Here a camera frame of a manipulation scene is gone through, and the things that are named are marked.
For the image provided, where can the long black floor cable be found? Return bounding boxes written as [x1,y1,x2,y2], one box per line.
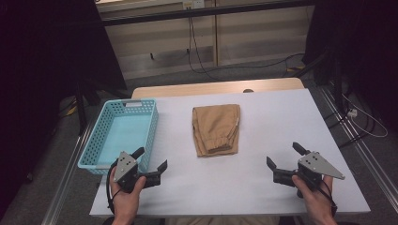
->
[190,17,306,79]

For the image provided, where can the black curtain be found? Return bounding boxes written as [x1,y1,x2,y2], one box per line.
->
[0,0,128,214]
[301,0,398,132]

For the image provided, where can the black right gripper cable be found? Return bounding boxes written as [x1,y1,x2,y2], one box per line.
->
[318,178,339,218]

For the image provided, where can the wooden table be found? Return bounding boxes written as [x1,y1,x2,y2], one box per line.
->
[130,77,306,100]

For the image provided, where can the aluminium floor rail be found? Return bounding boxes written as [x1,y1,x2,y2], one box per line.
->
[315,85,398,204]
[40,121,95,225]

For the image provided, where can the white table cover sheet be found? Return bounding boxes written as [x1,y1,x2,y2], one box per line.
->
[88,88,372,218]

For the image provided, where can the black horizontal bar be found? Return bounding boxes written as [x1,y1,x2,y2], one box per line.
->
[101,0,315,27]

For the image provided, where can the person's right hand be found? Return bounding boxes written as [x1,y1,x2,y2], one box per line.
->
[291,174,338,220]

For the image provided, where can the black metal stand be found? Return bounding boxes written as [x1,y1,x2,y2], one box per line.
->
[73,79,130,135]
[294,50,348,116]

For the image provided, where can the black floor cable bundle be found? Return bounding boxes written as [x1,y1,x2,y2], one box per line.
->
[325,109,376,149]

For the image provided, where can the white cable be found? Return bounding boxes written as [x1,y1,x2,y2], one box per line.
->
[341,93,389,139]

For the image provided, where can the white wall socket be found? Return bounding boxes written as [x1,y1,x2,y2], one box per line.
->
[182,0,206,9]

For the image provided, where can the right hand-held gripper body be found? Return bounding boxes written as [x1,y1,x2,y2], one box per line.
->
[272,151,346,192]

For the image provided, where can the person's left hand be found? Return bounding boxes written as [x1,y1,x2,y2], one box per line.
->
[109,166,147,220]

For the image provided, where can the light blue plastic basket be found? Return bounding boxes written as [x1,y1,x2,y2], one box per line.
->
[77,97,160,176]

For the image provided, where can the black hanging cable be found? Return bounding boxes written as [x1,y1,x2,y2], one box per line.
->
[187,17,223,82]

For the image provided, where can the tan pants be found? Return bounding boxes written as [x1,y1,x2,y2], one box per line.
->
[191,103,242,158]

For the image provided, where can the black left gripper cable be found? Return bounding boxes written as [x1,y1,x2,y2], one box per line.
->
[105,160,123,215]

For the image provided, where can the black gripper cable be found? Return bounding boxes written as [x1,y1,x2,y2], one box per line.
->
[105,160,123,215]
[318,178,339,218]

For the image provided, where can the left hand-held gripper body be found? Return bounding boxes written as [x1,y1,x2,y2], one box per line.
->
[109,151,162,193]

